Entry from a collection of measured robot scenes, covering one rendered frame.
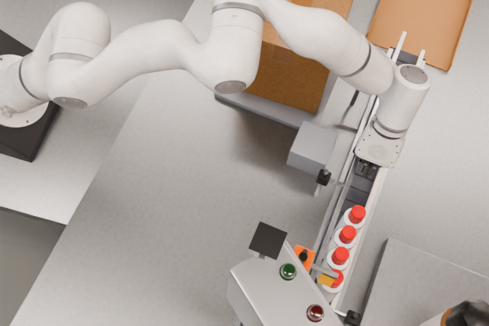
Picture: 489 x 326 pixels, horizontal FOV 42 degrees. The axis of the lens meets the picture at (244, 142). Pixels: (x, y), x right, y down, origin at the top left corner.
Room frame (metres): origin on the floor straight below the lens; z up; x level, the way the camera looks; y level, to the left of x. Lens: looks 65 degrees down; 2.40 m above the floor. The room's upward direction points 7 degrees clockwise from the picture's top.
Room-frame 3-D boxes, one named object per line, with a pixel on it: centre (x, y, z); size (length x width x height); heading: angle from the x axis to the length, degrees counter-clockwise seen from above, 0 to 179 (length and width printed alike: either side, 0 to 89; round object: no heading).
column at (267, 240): (0.27, -0.05, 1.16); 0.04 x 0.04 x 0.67; 74
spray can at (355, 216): (0.49, -0.27, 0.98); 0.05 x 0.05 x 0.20
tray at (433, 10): (1.23, -0.48, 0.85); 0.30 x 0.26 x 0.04; 164
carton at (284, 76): (1.02, -0.10, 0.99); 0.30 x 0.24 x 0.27; 168
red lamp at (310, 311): (0.18, -0.13, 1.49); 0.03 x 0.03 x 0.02
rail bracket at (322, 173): (0.61, -0.23, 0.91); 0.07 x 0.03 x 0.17; 74
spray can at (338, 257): (0.39, -0.24, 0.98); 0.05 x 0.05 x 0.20
